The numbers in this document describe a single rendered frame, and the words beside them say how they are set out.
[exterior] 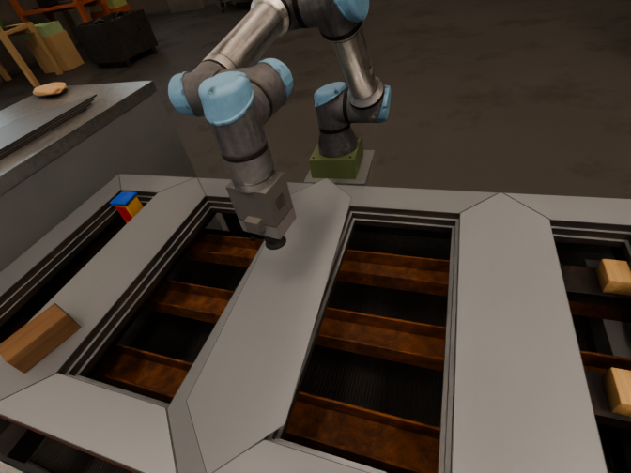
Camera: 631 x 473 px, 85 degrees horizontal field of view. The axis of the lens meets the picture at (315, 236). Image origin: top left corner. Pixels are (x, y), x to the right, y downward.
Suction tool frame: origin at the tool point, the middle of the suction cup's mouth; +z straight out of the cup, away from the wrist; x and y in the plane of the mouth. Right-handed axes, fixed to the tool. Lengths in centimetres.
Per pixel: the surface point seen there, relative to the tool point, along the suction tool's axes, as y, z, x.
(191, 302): -33.1, 28.1, -6.1
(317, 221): -0.6, 9.7, 17.4
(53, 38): -729, 43, 382
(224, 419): 5.8, 9.5, -30.2
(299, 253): 0.0, 9.6, 6.1
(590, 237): 57, 13, 32
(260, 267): -6.5, 9.6, -0.6
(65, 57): -729, 76, 381
